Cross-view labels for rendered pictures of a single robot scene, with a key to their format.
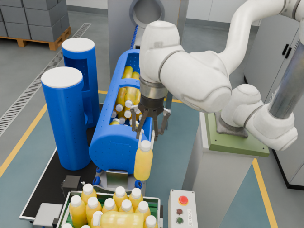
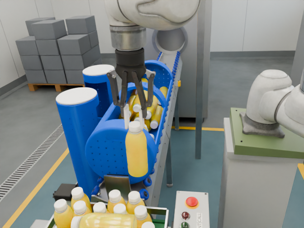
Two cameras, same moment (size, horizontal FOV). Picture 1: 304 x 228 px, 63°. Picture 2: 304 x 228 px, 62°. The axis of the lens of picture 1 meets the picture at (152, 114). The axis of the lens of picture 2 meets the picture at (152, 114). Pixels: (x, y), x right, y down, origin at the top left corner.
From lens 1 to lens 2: 0.33 m
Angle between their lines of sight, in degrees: 15
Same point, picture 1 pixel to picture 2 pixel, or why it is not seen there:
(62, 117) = (77, 138)
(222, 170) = (258, 184)
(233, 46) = not seen: outside the picture
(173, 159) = (208, 190)
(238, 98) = (262, 85)
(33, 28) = (68, 73)
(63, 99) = (76, 117)
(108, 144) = (104, 142)
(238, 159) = (276, 167)
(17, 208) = not seen: outside the picture
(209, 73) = not seen: outside the picture
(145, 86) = (114, 33)
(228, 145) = (258, 146)
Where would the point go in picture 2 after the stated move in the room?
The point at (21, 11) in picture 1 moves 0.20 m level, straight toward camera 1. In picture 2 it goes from (58, 59) to (58, 62)
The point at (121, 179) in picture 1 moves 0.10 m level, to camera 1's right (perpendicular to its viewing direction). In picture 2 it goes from (122, 187) to (148, 189)
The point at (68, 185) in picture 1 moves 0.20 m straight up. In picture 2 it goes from (61, 193) to (48, 151)
